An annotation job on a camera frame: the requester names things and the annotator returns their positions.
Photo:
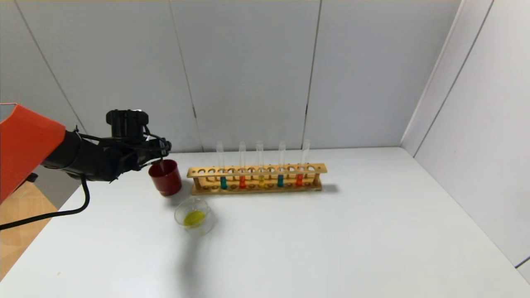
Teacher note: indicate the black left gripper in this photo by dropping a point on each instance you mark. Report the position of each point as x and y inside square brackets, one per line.
[165, 148]

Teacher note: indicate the glass tube with yellow pigment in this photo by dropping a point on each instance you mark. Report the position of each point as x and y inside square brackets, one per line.
[261, 181]
[160, 163]

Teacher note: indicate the glass tube with blue pigment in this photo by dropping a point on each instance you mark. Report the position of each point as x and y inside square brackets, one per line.
[280, 181]
[223, 183]

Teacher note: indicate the orange and black left arm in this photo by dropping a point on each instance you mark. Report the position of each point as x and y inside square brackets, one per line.
[29, 145]

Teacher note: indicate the glass tube with red pigment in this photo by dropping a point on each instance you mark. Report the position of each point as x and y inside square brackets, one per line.
[299, 180]
[242, 182]

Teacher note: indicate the wooden test tube rack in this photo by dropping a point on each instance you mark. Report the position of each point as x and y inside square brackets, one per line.
[256, 170]

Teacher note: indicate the dark red cup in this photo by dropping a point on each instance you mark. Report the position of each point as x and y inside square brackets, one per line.
[166, 180]

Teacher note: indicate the clear glass dish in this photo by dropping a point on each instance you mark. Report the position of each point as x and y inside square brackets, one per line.
[194, 218]

